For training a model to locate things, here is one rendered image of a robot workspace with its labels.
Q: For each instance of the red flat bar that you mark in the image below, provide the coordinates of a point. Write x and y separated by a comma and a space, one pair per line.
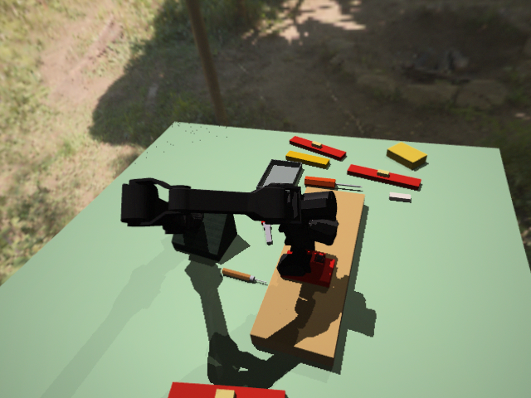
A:
384, 176
318, 148
196, 390

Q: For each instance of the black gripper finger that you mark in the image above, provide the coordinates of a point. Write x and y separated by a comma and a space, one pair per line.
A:
311, 246
309, 269

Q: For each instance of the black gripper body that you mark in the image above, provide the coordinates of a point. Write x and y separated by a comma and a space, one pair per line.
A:
294, 264

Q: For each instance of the tan rectangular panel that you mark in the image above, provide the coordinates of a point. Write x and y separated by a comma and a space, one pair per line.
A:
303, 319

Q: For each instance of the small white rectangular block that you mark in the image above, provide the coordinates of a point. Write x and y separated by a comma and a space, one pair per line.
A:
399, 196

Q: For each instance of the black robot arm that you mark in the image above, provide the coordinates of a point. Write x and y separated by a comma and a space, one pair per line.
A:
140, 206

